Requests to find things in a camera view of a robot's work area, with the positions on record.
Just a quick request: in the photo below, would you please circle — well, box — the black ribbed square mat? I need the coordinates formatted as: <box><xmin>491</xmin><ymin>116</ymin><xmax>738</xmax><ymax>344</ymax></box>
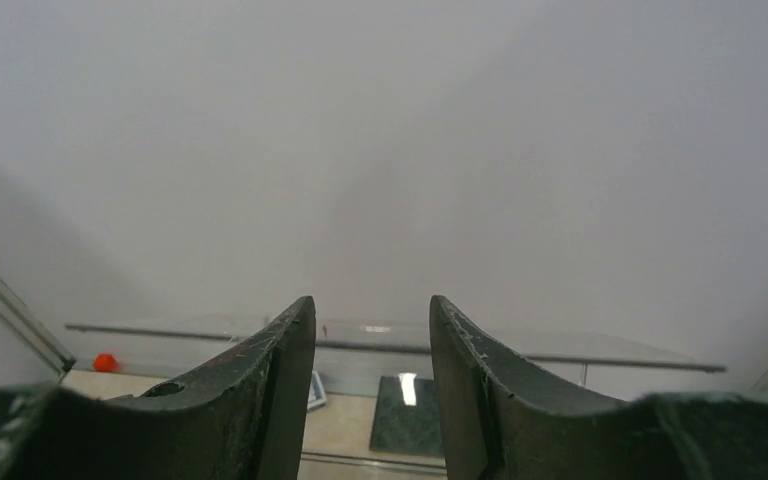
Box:
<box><xmin>369</xmin><ymin>373</ymin><xmax>444</xmax><ymax>458</ymax></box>

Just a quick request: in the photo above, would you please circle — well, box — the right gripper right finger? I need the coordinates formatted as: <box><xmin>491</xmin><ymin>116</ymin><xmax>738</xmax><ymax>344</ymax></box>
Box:
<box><xmin>429</xmin><ymin>295</ymin><xmax>768</xmax><ymax>479</ymax></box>

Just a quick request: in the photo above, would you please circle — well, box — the small red cube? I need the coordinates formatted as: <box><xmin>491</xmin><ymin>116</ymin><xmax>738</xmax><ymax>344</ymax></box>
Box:
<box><xmin>92</xmin><ymin>353</ymin><xmax>119</xmax><ymax>373</ymax></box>

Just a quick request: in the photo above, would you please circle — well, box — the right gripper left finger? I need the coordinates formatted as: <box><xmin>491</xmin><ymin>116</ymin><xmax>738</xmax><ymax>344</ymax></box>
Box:
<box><xmin>0</xmin><ymin>296</ymin><xmax>316</xmax><ymax>479</ymax></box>

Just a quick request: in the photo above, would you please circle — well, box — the clear acrylic makeup organizer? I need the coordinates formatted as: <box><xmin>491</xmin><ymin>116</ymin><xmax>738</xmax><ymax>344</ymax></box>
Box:
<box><xmin>66</xmin><ymin>298</ymin><xmax>724</xmax><ymax>418</ymax></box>

